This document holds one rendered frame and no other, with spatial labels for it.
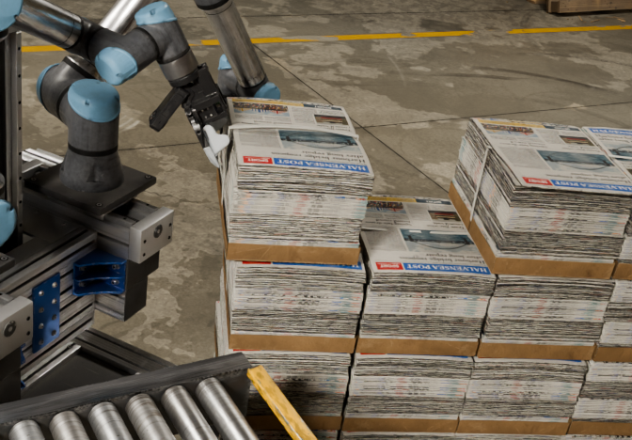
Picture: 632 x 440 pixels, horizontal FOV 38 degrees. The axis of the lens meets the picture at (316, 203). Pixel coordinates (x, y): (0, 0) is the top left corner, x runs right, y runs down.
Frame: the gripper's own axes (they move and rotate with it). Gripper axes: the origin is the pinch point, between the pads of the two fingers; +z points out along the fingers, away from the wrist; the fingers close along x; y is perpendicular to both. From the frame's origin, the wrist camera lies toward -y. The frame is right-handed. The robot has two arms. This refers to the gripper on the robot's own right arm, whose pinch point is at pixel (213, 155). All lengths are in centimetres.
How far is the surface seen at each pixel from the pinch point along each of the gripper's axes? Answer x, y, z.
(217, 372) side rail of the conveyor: -52, -9, 17
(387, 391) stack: -19, 14, 64
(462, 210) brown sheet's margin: 6, 47, 42
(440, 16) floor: 496, 127, 186
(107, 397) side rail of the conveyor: -59, -26, 7
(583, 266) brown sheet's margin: -19, 66, 52
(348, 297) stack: -19.0, 15.2, 35.5
